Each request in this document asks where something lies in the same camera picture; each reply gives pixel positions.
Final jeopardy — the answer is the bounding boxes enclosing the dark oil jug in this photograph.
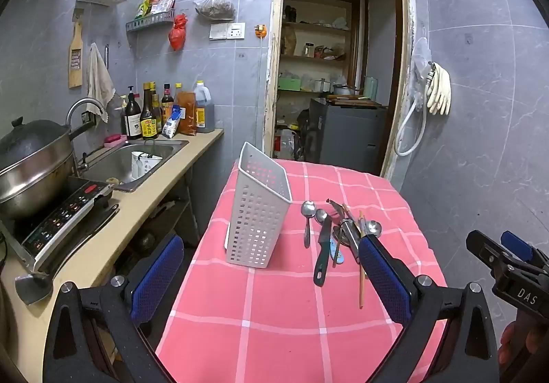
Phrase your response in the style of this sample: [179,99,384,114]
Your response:
[191,80,216,134]

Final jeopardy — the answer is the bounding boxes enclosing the steel faucet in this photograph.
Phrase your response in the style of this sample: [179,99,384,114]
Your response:
[66,97,106,171]

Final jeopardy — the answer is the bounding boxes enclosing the wooden door frame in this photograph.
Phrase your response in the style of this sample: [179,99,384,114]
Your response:
[262,0,414,182]

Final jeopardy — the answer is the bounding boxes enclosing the black induction cooker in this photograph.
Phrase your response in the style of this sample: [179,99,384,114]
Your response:
[0,177,121,274]

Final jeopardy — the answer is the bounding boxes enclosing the red plastic bag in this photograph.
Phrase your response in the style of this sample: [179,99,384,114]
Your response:
[168,13,189,51]

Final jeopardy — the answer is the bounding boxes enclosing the steel sink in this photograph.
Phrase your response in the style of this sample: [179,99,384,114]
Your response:
[81,139,189,194]

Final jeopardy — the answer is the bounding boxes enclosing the dark pump bottle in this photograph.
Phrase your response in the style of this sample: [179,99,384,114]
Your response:
[124,85,142,140]

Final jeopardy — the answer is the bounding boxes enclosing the wooden cutting board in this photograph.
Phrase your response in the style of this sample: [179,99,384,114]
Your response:
[328,95,382,107]

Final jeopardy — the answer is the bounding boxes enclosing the wooden shelf unit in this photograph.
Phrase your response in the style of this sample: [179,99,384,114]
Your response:
[277,0,361,130]

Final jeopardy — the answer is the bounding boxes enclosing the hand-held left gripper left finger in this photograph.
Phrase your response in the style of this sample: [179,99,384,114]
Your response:
[43,233,185,383]

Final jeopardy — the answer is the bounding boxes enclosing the steel fork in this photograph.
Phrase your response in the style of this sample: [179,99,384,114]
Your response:
[327,199,360,263]

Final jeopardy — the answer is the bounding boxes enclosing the steel wok with lid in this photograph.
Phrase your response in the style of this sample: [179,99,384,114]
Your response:
[0,117,93,221]

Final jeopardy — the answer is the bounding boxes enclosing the beige towel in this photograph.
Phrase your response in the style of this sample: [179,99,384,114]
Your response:
[86,43,116,123]

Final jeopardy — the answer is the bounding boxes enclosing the cream rubber gloves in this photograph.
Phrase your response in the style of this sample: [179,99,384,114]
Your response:
[426,62,452,115]

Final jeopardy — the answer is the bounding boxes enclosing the clear plastic wall bag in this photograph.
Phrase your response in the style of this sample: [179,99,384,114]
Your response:
[411,37,432,103]

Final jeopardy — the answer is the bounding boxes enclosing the clear plastic jug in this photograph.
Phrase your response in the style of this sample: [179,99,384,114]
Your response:
[274,129,301,160]

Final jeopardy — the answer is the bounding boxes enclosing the dark sauce bottle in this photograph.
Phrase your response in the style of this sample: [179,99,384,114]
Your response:
[150,83,164,135]

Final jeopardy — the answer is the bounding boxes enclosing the pink checked tablecloth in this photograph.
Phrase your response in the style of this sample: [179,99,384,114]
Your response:
[155,158,449,383]

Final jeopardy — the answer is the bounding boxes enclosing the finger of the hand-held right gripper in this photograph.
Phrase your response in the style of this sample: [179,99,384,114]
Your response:
[501,231,549,271]
[466,230,515,277]

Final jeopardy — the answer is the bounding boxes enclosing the red label sauce bottle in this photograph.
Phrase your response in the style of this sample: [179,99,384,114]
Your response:
[161,84,176,135]

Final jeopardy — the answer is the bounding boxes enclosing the orange seasoning bottle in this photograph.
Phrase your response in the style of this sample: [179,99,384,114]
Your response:
[175,83,197,136]

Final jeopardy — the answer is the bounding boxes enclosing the yellow label soy sauce bottle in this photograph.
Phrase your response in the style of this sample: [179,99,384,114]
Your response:
[140,83,159,139]

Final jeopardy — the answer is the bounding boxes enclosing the metal spatula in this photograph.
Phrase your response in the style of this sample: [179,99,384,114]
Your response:
[15,204,121,306]

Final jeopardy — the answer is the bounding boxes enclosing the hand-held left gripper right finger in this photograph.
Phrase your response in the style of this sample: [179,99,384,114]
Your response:
[358,234,500,383]

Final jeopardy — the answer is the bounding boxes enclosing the blue handled steel spoon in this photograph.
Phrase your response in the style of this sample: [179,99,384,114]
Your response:
[315,208,344,266]

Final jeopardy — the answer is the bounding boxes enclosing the white wall socket panel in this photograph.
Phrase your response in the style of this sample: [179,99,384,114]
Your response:
[209,23,246,40]

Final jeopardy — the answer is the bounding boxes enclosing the white hose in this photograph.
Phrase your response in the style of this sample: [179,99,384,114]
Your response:
[395,66,436,156]

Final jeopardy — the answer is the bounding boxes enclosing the white blue seasoning bag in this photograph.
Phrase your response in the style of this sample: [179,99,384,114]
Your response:
[162,105,183,139]

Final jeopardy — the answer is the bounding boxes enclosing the white perforated utensil basket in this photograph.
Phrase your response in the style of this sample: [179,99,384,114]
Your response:
[224,141,293,269]

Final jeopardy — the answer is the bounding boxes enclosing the person's right hand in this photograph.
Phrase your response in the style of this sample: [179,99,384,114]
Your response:
[498,321,549,367]

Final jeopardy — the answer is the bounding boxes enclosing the white pitcher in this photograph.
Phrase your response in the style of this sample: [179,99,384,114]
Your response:
[131,150,164,180]

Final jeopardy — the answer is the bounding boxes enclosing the grey wall shelf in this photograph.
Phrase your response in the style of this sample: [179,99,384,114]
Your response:
[126,9,176,33]

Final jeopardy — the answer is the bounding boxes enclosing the wooden grater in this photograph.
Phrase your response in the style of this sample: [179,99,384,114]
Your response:
[69,14,84,89]

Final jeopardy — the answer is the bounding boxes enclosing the dark handled kitchen knife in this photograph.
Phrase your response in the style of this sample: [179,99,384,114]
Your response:
[313,218,333,287]

